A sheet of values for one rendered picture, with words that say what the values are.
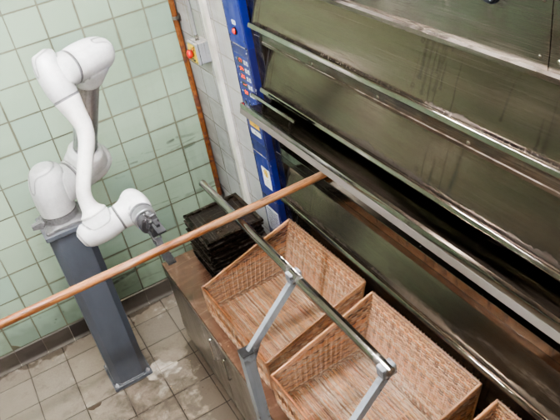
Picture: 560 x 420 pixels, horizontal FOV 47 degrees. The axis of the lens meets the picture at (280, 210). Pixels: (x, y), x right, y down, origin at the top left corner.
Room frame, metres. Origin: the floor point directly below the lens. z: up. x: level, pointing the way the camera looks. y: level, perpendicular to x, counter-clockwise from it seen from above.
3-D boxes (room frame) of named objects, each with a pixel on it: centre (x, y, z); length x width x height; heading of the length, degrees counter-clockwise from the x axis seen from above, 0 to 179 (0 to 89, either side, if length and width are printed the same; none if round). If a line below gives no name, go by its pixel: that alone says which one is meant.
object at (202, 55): (2.90, 0.22, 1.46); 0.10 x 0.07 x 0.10; 24
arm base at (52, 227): (2.42, 0.96, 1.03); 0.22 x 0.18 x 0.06; 115
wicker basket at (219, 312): (1.97, 0.06, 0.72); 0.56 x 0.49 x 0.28; 25
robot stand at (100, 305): (2.43, 0.95, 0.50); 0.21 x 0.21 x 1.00; 25
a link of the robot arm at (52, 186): (2.44, 0.94, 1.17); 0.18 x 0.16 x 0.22; 139
